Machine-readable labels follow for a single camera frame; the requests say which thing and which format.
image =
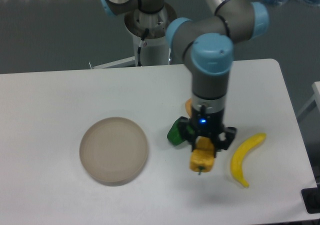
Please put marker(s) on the yellow toy bell pepper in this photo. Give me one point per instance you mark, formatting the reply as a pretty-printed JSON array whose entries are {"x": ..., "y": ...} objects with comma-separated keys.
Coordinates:
[{"x": 202, "y": 158}]

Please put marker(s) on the orange toy fruit wedge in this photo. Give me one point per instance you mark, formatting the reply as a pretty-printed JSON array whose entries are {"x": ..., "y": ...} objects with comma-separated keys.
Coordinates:
[{"x": 188, "y": 107}]

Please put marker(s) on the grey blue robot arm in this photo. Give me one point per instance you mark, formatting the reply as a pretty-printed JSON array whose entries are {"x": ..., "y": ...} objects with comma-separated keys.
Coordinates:
[{"x": 205, "y": 47}]

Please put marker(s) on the black device at table edge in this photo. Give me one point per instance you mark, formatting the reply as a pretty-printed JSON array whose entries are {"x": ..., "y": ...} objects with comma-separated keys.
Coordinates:
[{"x": 311, "y": 199}]

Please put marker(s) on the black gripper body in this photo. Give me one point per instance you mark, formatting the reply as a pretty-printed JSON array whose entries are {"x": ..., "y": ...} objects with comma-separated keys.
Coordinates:
[{"x": 205, "y": 124}]

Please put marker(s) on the green toy bell pepper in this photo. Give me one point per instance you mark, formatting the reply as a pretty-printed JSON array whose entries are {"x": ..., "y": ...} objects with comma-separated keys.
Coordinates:
[{"x": 174, "y": 136}]

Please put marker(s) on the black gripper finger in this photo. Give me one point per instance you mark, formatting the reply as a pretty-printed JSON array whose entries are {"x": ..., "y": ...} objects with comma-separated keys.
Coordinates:
[
  {"x": 223, "y": 139},
  {"x": 187, "y": 132}
]

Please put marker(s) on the beige round plate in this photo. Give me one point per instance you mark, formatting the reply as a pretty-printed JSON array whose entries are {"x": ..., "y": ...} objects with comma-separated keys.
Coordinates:
[{"x": 114, "y": 151}]

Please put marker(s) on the white furniture piece right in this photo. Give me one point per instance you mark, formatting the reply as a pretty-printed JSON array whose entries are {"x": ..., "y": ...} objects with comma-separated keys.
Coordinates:
[{"x": 312, "y": 103}]

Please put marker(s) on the yellow toy banana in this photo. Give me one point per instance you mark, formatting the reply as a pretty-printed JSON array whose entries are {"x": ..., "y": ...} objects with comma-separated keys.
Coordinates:
[{"x": 237, "y": 159}]

